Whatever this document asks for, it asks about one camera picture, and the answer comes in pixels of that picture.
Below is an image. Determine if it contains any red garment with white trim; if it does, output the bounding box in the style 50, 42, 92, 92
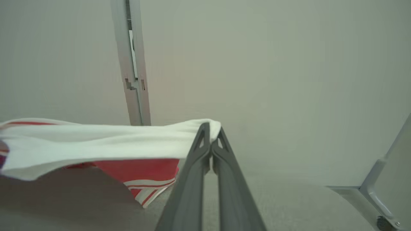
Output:
0, 118, 222, 209

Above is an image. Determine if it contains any upright grey metal frame post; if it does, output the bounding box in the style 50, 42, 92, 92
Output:
110, 0, 152, 126

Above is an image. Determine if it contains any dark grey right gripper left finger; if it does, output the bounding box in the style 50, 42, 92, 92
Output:
155, 123, 211, 231

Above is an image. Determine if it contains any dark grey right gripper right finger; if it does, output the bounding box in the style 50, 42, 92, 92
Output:
211, 127, 267, 231

